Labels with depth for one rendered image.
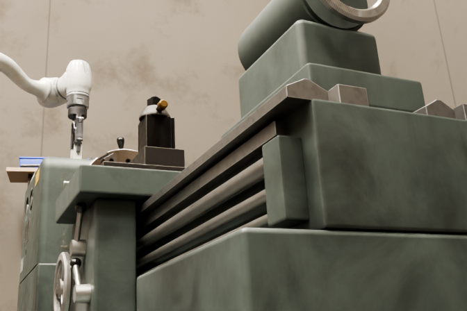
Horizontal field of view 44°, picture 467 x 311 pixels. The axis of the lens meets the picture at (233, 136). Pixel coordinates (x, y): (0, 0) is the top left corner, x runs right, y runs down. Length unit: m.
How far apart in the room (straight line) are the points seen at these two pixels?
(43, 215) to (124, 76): 3.78
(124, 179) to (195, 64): 4.79
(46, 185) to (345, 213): 1.58
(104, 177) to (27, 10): 4.97
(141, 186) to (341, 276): 0.64
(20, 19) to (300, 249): 5.54
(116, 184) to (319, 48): 0.53
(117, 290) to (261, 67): 0.52
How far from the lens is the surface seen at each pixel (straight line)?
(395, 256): 0.71
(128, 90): 5.73
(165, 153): 1.39
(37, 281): 2.07
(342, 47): 0.92
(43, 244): 2.09
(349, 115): 0.73
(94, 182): 1.19
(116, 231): 1.21
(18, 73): 2.35
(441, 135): 0.82
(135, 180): 1.22
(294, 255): 0.63
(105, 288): 1.19
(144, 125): 1.46
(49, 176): 2.15
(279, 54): 0.93
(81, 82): 2.42
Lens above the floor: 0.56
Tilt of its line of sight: 20 degrees up
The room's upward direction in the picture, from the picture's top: 4 degrees counter-clockwise
